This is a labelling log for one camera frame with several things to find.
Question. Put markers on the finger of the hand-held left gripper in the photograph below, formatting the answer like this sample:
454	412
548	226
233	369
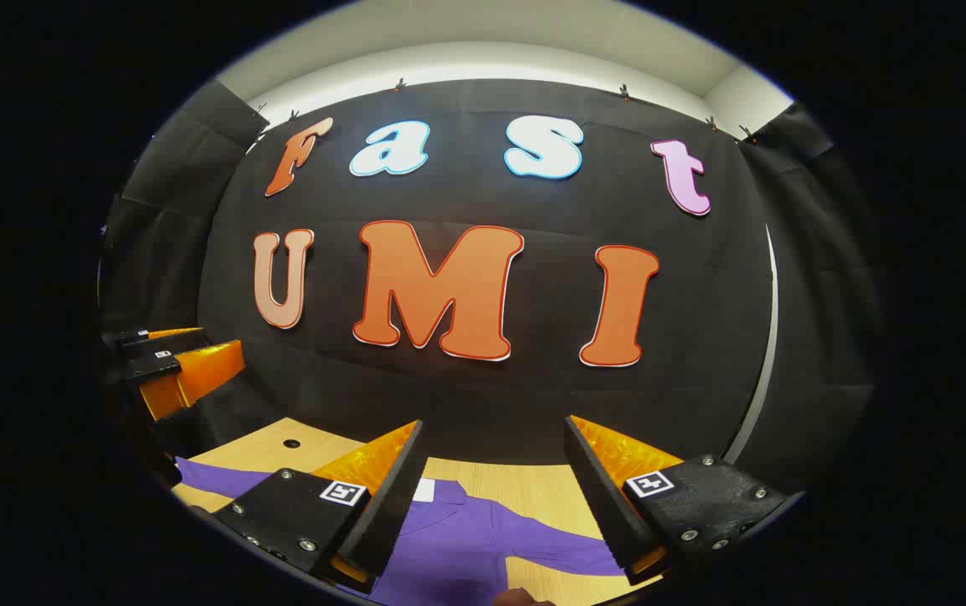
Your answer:
165	341
197	374

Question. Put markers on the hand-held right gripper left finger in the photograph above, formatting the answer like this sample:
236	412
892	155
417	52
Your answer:
390	505

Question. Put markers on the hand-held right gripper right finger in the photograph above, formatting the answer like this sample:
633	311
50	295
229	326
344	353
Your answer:
597	497

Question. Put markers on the purple ribbed shirt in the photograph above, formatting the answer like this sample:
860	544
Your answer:
466	547

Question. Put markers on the white metal pole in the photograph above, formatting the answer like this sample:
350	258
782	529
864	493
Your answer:
772	337

